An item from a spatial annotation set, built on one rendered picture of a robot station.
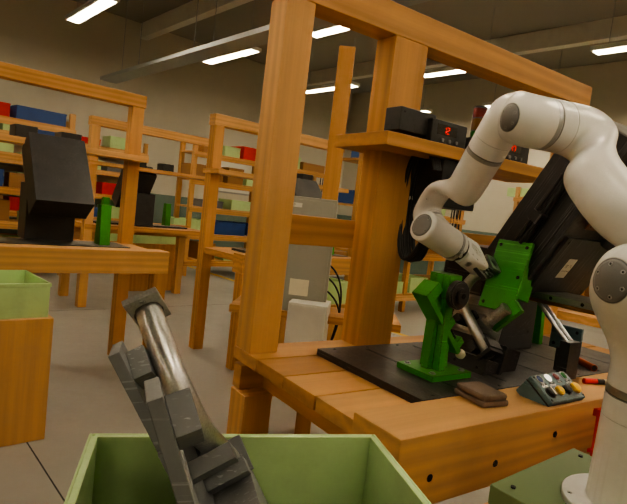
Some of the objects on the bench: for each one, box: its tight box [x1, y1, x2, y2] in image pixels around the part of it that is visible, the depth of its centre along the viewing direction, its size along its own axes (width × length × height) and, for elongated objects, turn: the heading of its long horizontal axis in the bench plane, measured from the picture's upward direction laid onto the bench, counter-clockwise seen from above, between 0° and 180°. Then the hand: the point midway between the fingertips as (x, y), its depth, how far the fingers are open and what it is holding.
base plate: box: [317, 336, 610, 403], centre depth 167 cm, size 42×110×2 cm
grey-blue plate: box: [549, 324, 584, 370], centre depth 159 cm, size 10×2×14 cm
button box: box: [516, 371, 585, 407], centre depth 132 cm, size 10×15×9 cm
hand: (485, 266), depth 156 cm, fingers open, 4 cm apart
